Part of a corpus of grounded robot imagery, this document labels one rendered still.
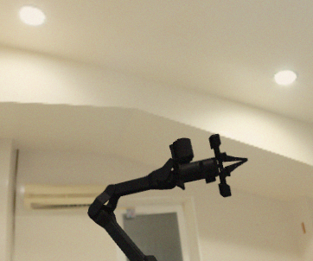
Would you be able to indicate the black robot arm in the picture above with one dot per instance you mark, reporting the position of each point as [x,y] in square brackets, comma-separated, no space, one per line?
[184,170]

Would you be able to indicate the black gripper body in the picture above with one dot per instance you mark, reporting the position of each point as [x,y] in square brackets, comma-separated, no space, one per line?
[209,168]

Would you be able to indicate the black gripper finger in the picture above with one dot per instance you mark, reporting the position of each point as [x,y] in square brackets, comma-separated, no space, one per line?
[230,168]
[232,158]

